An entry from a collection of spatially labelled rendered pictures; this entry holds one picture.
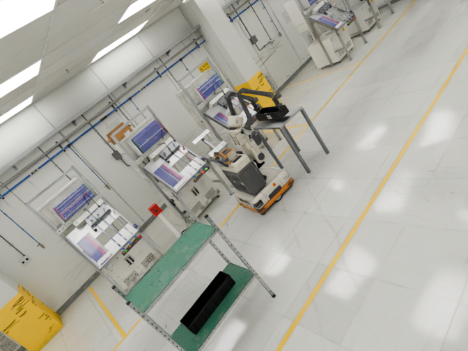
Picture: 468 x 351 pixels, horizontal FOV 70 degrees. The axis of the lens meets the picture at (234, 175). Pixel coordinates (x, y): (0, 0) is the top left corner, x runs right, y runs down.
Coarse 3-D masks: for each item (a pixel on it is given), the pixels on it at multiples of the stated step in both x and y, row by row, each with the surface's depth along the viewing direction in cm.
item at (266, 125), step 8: (288, 112) 450; (296, 112) 435; (304, 112) 441; (264, 120) 484; (272, 120) 462; (280, 120) 443; (288, 120) 431; (256, 128) 480; (264, 128) 461; (272, 128) 443; (280, 128) 427; (312, 128) 450; (288, 136) 434; (264, 144) 499; (296, 144) 521; (320, 144) 463; (272, 152) 504; (296, 152) 442; (328, 152) 466; (280, 168) 517; (304, 168) 455
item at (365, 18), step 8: (328, 0) 826; (336, 0) 813; (344, 0) 797; (360, 0) 827; (368, 0) 761; (344, 8) 816; (352, 8) 833; (360, 8) 794; (368, 8) 812; (376, 8) 829; (392, 8) 815; (336, 16) 842; (360, 16) 803; (368, 16) 811; (376, 16) 778; (352, 24) 830; (360, 24) 817; (368, 24) 811; (352, 32) 843
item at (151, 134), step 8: (144, 128) 521; (152, 128) 520; (160, 128) 528; (136, 136) 507; (144, 136) 513; (152, 136) 520; (160, 136) 528; (136, 144) 508; (144, 144) 513; (152, 144) 520; (144, 152) 513
